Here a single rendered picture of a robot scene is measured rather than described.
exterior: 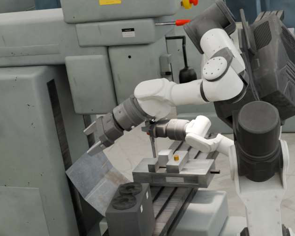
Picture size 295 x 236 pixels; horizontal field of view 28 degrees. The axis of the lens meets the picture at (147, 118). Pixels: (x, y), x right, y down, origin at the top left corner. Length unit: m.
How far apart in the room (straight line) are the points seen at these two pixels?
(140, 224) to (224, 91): 0.69
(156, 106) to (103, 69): 0.58
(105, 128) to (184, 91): 0.29
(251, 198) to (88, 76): 0.88
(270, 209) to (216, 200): 0.77
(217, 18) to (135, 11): 0.45
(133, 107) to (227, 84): 0.32
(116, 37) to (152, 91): 0.58
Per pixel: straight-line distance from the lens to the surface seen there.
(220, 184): 4.65
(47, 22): 2.42
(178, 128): 2.37
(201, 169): 2.60
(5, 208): 2.76
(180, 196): 2.55
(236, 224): 2.69
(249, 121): 1.65
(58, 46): 2.43
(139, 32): 2.25
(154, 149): 2.53
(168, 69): 2.36
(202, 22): 1.87
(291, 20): 8.94
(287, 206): 4.28
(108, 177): 2.79
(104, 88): 2.38
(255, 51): 1.91
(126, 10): 2.23
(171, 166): 2.59
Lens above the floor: 2.14
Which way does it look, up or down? 20 degrees down
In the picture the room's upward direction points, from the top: 9 degrees counter-clockwise
